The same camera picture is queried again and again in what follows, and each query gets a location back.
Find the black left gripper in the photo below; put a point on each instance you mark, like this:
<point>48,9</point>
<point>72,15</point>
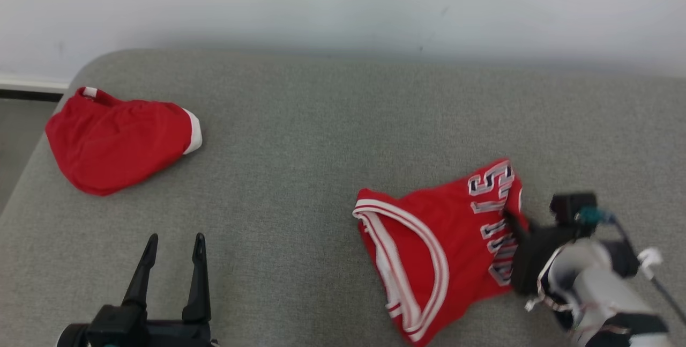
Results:
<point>144,331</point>

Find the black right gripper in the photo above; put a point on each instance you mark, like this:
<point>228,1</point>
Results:
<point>541,258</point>

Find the red white basketball jersey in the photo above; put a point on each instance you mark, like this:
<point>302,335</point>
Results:
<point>434,250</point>

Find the red white basketball shorts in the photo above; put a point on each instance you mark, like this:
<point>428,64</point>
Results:
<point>118,143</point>

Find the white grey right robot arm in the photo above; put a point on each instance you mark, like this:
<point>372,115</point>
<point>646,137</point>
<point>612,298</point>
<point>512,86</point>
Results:
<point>600,293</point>

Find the grey fabric sofa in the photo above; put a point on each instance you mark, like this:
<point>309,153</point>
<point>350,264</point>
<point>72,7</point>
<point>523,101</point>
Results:
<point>321,175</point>

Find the black white baseboard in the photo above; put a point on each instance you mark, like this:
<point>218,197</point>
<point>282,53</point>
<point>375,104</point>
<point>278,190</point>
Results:
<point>29,89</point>

